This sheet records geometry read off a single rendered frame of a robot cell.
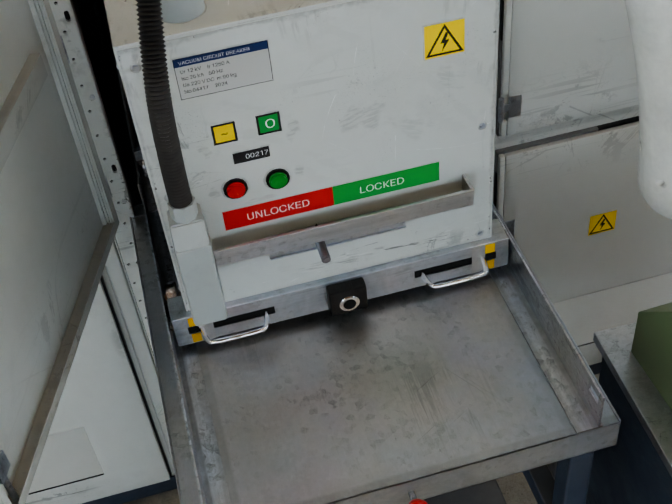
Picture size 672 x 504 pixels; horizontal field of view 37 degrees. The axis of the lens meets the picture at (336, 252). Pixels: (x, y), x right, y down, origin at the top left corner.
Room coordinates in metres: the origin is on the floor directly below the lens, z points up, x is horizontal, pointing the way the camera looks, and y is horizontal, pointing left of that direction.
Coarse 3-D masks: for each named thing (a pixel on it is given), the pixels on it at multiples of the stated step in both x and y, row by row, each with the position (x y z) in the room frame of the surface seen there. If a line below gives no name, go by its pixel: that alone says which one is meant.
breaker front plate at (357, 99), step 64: (384, 0) 1.11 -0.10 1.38; (448, 0) 1.12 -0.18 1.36; (128, 64) 1.05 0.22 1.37; (320, 64) 1.09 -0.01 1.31; (384, 64) 1.11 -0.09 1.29; (448, 64) 1.12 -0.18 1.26; (192, 128) 1.06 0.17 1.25; (256, 128) 1.07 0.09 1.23; (320, 128) 1.09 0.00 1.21; (384, 128) 1.10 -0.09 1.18; (448, 128) 1.12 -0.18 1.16; (192, 192) 1.06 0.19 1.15; (256, 192) 1.07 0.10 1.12; (448, 192) 1.12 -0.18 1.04; (384, 256) 1.10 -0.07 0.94
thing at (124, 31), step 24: (120, 0) 1.16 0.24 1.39; (216, 0) 1.14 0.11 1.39; (240, 0) 1.13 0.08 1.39; (264, 0) 1.12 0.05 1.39; (288, 0) 1.12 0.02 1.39; (312, 0) 1.10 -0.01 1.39; (336, 0) 1.10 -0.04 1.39; (120, 24) 1.11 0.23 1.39; (168, 24) 1.09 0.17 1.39; (192, 24) 1.09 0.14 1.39; (216, 24) 1.07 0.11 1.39; (240, 24) 1.08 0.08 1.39; (120, 48) 1.05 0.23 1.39; (120, 72) 1.05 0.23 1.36; (168, 240) 1.05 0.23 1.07
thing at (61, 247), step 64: (0, 0) 1.28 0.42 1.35; (0, 64) 1.22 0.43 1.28; (64, 64) 1.35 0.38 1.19; (0, 128) 1.13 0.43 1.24; (64, 128) 1.34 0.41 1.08; (0, 192) 1.10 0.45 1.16; (64, 192) 1.27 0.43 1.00; (0, 256) 1.03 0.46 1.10; (64, 256) 1.20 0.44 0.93; (0, 320) 0.97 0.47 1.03; (64, 320) 1.12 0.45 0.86; (0, 384) 0.91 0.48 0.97; (64, 384) 1.00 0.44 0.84; (0, 448) 0.85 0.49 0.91
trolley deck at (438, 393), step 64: (320, 320) 1.07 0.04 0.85; (384, 320) 1.05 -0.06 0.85; (448, 320) 1.04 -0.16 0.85; (512, 320) 1.02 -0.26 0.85; (256, 384) 0.96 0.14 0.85; (320, 384) 0.94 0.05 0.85; (384, 384) 0.93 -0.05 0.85; (448, 384) 0.91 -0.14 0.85; (512, 384) 0.90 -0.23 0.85; (256, 448) 0.84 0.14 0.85; (320, 448) 0.83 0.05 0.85; (384, 448) 0.82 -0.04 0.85; (448, 448) 0.80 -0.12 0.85; (512, 448) 0.79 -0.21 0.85; (576, 448) 0.80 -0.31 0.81
